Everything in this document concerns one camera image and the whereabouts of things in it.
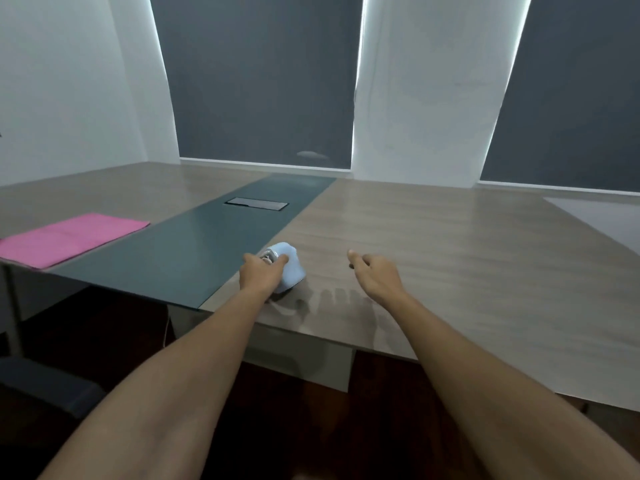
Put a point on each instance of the person's left hand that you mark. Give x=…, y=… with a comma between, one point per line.
x=257, y=277

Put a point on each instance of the person's right hand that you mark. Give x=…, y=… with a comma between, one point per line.
x=377, y=277

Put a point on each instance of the person's right thumb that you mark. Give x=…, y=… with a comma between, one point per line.
x=367, y=259

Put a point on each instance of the person's left thumb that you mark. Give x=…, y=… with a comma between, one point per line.
x=280, y=262

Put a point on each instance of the light blue handheld device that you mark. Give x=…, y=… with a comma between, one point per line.
x=290, y=269

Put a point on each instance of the person's right forearm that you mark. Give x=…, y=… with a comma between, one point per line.
x=500, y=394

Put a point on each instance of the person's left forearm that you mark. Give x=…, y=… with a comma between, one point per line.
x=175, y=394

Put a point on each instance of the dark grey table mat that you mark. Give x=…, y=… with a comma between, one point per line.
x=200, y=244

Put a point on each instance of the dark grey roller blind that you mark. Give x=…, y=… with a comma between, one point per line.
x=570, y=94
x=260, y=79

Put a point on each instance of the pink folded cloth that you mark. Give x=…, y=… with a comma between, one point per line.
x=70, y=239

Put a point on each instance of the dark grey chair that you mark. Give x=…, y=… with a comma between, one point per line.
x=45, y=389

